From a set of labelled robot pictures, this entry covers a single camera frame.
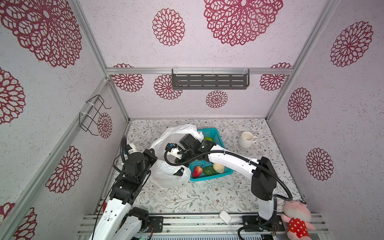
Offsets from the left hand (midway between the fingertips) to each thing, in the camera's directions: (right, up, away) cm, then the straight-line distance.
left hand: (155, 151), depth 74 cm
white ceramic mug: (+55, +4, +27) cm, 62 cm away
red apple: (+22, -13, +14) cm, 29 cm away
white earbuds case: (+35, -33, +1) cm, 48 cm away
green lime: (+30, +5, +27) cm, 41 cm away
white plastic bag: (+4, -10, -3) cm, 12 cm away
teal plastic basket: (+33, +8, +27) cm, 44 cm away
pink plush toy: (+69, -30, -3) cm, 75 cm away
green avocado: (+28, -13, +13) cm, 34 cm away
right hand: (+8, -7, +4) cm, 11 cm away
